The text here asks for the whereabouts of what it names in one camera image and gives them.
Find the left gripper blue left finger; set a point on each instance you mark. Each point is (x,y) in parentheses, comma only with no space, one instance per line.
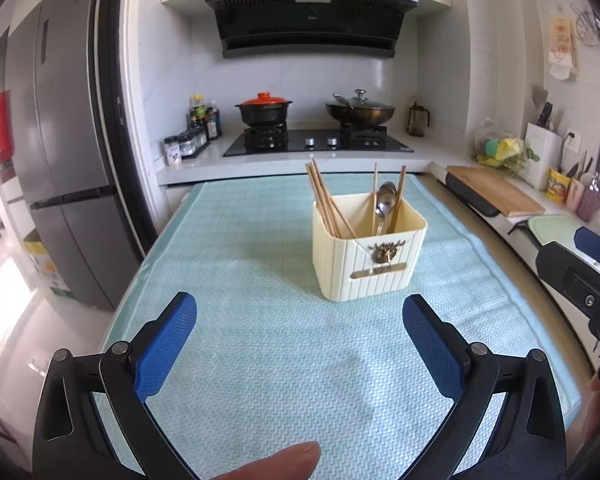
(156,347)

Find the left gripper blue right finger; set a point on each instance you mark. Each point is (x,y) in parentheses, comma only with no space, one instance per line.
(439,345)

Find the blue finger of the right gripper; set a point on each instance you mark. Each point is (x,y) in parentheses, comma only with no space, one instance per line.
(569,275)
(588,242)

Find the steel spoon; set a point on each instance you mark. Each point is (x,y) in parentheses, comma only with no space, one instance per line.
(388,194)
(379,219)

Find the person's right hand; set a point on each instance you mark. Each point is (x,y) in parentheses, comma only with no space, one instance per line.
(591,428)

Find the person's left hand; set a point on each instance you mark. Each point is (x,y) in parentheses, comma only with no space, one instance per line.
(297,462)

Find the green cutting board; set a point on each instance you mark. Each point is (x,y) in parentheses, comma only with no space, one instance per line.
(548,228)

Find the yellow cup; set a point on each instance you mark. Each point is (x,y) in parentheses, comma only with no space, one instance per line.
(557,186)

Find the wooden cutting board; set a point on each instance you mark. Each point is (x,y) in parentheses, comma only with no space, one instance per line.
(489,193)

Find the light blue table cloth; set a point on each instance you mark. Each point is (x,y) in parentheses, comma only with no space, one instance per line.
(271,362)

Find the white knife block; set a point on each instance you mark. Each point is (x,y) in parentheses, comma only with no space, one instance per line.
(541,154)

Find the cream utensil holder box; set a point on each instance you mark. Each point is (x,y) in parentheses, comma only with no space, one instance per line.
(358,264)

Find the yellow green bag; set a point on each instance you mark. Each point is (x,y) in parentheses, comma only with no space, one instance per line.
(496,149)

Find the yellow cardboard box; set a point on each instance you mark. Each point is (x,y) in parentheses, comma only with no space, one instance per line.
(44,264)

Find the dark french press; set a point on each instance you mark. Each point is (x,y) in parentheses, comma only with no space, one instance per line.
(418,120)

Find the condiment bottles group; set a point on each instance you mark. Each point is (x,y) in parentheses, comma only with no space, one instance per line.
(205,115)

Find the black gas stove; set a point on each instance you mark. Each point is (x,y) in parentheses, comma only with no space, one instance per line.
(257,141)

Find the black wok glass lid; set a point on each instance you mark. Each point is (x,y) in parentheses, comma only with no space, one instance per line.
(359,111)

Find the black pot orange lid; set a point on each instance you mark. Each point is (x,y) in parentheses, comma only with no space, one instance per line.
(264,110)

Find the red fire extinguisher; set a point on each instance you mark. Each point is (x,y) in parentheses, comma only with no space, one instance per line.
(5,142)

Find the grey refrigerator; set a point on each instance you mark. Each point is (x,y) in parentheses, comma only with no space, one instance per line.
(73,152)

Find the black range hood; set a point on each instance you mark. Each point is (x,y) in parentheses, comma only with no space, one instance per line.
(367,27)

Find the wall calendar hanging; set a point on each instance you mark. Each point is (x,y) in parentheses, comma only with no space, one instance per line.
(562,53)

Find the wire trivet hanging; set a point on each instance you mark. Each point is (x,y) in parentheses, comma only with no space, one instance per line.
(587,26)

